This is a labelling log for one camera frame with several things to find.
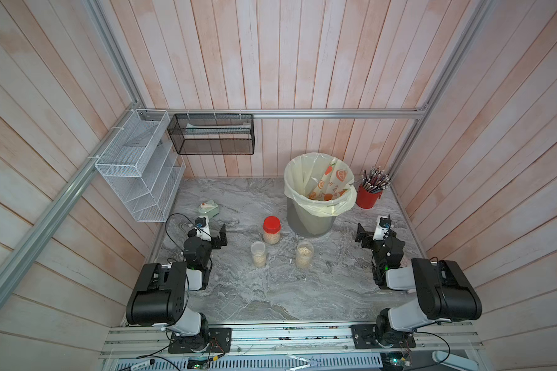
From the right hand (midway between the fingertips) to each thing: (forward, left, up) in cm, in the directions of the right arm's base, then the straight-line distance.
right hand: (371, 223), depth 92 cm
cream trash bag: (+16, +20, +7) cm, 26 cm away
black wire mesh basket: (+23, +63, +26) cm, 72 cm away
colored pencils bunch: (+18, -4, +6) cm, 20 cm away
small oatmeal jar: (-13, +45, +1) cm, 47 cm away
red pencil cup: (+16, -2, -3) cm, 16 cm away
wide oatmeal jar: (-14, +28, -3) cm, 31 cm away
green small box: (+8, +69, -2) cm, 69 cm away
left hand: (-3, +64, 0) cm, 64 cm away
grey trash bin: (0, +26, -1) cm, 26 cm away
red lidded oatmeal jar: (-5, +40, +2) cm, 41 cm away
